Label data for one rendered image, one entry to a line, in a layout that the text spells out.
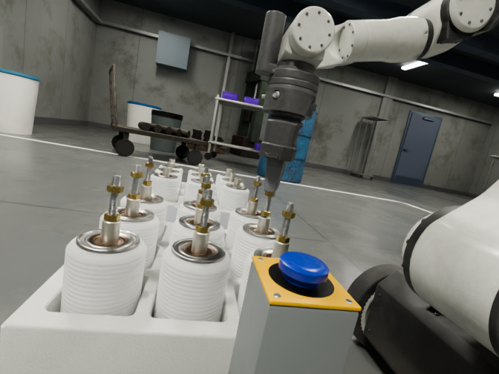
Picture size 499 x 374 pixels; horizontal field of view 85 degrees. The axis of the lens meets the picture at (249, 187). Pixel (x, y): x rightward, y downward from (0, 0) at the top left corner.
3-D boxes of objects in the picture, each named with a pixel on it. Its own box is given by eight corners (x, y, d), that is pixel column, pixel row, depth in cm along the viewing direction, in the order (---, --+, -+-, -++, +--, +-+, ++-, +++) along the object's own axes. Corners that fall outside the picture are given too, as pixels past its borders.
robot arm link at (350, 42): (276, 71, 53) (343, 68, 54) (288, 58, 44) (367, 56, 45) (275, 34, 51) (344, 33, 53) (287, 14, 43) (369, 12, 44)
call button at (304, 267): (312, 274, 25) (317, 252, 25) (332, 300, 21) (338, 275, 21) (270, 269, 24) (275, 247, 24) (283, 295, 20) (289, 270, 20)
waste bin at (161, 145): (169, 153, 401) (175, 113, 391) (140, 147, 407) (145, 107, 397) (182, 153, 445) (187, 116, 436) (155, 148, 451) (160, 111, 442)
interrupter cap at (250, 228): (235, 230, 51) (235, 227, 51) (253, 223, 58) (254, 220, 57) (271, 244, 48) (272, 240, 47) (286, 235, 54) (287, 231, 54)
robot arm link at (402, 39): (345, 69, 53) (437, 65, 55) (376, 55, 43) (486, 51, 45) (347, 8, 51) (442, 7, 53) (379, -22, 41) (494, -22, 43)
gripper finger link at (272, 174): (261, 189, 50) (267, 156, 49) (278, 194, 49) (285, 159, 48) (259, 191, 48) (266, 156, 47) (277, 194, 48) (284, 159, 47)
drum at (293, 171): (292, 177, 401) (307, 114, 386) (308, 185, 342) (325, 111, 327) (252, 171, 389) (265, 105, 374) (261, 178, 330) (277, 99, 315)
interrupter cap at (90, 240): (135, 232, 41) (136, 228, 41) (143, 254, 35) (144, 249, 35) (76, 232, 38) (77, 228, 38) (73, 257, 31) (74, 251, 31)
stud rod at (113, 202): (114, 229, 37) (120, 174, 36) (114, 232, 36) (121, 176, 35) (105, 229, 36) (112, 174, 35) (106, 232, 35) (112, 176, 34)
